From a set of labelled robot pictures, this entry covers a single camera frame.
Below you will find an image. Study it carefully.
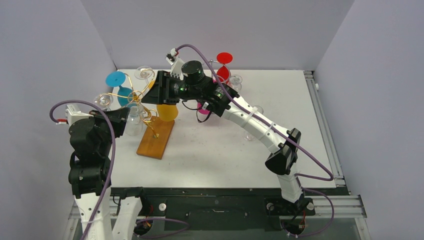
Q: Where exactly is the silver wire glass rack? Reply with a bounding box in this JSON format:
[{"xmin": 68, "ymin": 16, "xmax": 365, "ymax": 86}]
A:
[{"xmin": 209, "ymin": 59, "xmax": 231, "ymax": 84}]

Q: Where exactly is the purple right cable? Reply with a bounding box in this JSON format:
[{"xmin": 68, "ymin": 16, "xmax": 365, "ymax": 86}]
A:
[{"xmin": 175, "ymin": 43, "xmax": 335, "ymax": 238}]

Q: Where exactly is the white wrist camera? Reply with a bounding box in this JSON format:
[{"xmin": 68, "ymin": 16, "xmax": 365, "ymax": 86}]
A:
[
  {"xmin": 166, "ymin": 48, "xmax": 185, "ymax": 79},
  {"xmin": 56, "ymin": 104, "xmax": 92, "ymax": 126}
]

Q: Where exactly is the red wine glass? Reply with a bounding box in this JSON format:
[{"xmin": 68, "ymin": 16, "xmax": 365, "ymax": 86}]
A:
[{"xmin": 216, "ymin": 52, "xmax": 233, "ymax": 83}]

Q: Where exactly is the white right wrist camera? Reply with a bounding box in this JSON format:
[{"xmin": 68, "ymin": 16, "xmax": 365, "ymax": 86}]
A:
[{"xmin": 166, "ymin": 48, "xmax": 185, "ymax": 79}]

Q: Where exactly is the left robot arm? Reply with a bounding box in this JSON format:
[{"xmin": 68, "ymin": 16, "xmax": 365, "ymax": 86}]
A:
[{"xmin": 68, "ymin": 107, "xmax": 149, "ymax": 240}]

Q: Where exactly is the clear champagne flute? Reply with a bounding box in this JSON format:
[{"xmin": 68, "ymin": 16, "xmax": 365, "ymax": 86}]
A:
[{"xmin": 242, "ymin": 105, "xmax": 265, "ymax": 142}]

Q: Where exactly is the clear glass on silver rack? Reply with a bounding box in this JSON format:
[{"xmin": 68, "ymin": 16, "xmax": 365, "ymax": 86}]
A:
[{"xmin": 228, "ymin": 74, "xmax": 243, "ymax": 92}]

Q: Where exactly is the yellow wine glass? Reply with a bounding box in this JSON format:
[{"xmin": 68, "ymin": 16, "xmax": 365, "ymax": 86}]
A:
[{"xmin": 147, "ymin": 78, "xmax": 179, "ymax": 122}]

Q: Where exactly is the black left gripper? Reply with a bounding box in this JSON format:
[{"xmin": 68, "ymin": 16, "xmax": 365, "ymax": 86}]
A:
[{"xmin": 89, "ymin": 106, "xmax": 130, "ymax": 155}]

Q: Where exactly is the clear etched goblet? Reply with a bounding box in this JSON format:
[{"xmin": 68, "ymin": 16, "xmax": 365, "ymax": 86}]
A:
[{"xmin": 124, "ymin": 103, "xmax": 145, "ymax": 136}]

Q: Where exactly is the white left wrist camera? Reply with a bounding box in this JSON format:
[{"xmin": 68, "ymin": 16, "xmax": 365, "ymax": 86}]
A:
[{"xmin": 56, "ymin": 104, "xmax": 92, "ymax": 126}]

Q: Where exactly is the clear glass back gold rack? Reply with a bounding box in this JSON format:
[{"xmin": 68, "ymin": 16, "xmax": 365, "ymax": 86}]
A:
[{"xmin": 134, "ymin": 65, "xmax": 155, "ymax": 82}]

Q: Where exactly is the gold rack with wooden base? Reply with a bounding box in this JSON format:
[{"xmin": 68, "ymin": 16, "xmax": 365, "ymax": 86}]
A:
[{"xmin": 105, "ymin": 68, "xmax": 176, "ymax": 161}]

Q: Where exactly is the clear glass on gold rack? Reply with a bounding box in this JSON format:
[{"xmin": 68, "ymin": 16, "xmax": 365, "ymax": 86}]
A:
[{"xmin": 93, "ymin": 93, "xmax": 114, "ymax": 110}]

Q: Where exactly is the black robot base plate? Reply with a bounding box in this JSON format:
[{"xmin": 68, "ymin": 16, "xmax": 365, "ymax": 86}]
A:
[{"xmin": 109, "ymin": 187, "xmax": 349, "ymax": 233}]

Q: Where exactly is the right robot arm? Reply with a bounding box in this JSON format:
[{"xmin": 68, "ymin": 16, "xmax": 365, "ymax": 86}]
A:
[{"xmin": 141, "ymin": 60, "xmax": 302, "ymax": 214}]

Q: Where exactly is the pink wine glass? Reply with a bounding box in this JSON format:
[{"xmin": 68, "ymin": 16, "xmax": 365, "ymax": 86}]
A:
[{"xmin": 197, "ymin": 102, "xmax": 210, "ymax": 116}]

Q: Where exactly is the blue wine glass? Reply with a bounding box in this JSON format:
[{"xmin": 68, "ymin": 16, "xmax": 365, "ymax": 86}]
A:
[{"xmin": 105, "ymin": 71, "xmax": 136, "ymax": 108}]

